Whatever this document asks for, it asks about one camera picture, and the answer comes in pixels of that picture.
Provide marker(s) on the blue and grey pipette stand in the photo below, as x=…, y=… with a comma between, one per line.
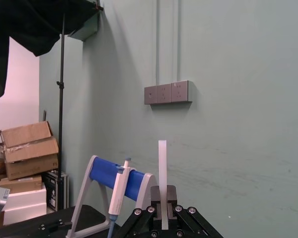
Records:
x=106, y=173

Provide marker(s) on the grey-green wall box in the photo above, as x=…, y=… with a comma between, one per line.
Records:
x=87, y=28

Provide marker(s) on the flat brown cardboard box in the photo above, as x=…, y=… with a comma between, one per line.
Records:
x=20, y=184

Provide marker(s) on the white and blue pipette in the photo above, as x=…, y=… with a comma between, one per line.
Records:
x=119, y=191

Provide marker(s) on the open brown cardboard box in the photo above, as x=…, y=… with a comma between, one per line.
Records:
x=29, y=146

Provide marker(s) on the black fabric canopy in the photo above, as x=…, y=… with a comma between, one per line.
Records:
x=27, y=22

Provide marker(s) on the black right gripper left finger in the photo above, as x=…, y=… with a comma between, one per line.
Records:
x=141, y=220

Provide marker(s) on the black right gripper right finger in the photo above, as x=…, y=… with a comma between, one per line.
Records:
x=186, y=218

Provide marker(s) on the black case with metal edges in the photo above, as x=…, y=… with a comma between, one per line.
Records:
x=55, y=191

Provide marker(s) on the black light stand pole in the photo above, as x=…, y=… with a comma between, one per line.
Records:
x=61, y=124

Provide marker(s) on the white box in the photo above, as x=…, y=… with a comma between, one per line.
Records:
x=24, y=203

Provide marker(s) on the black table cloth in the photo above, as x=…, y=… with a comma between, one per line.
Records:
x=39, y=224

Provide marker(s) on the white translucent stirring rod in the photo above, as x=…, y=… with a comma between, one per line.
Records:
x=163, y=163

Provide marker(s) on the grey wall socket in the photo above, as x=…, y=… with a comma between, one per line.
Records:
x=164, y=93
x=150, y=95
x=180, y=91

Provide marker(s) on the closed brown cardboard box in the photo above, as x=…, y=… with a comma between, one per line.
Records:
x=32, y=167

